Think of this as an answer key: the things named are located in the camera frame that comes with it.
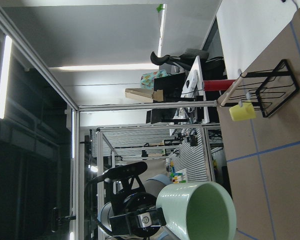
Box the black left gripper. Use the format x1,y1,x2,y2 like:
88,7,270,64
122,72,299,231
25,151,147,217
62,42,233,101
108,174,167,238

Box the pale green cup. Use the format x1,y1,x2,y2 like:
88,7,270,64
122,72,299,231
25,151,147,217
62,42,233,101
156,181,237,240

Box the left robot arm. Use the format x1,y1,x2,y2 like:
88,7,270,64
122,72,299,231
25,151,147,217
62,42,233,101
97,174,171,240

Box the yellow cup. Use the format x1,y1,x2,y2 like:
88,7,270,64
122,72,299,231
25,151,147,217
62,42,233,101
229,102,256,122

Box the red cylinder tube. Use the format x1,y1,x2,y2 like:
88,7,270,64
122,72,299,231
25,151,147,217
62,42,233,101
203,79,235,92

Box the black wire cup rack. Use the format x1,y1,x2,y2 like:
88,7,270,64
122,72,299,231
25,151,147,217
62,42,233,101
230,59,300,118

